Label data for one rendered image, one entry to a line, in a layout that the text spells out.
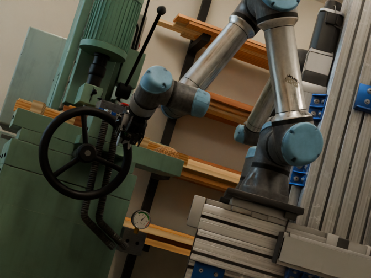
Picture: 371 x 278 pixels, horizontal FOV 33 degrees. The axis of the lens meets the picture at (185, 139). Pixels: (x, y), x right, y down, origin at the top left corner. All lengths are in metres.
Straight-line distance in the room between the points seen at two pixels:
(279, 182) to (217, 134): 2.97
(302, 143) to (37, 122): 0.89
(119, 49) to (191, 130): 2.52
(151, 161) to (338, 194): 0.64
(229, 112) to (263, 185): 2.58
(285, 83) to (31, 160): 0.88
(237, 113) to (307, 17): 1.22
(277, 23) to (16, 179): 0.97
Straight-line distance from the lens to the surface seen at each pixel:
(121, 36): 2.31
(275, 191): 1.84
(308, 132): 1.74
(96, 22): 2.32
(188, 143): 4.74
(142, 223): 2.13
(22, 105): 2.29
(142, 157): 2.19
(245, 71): 4.94
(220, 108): 4.35
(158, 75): 1.64
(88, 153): 1.95
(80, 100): 2.27
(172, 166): 2.22
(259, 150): 1.88
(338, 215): 2.08
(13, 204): 2.13
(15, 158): 2.12
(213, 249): 1.82
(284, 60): 1.77
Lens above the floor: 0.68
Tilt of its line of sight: 8 degrees up
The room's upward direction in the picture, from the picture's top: 16 degrees clockwise
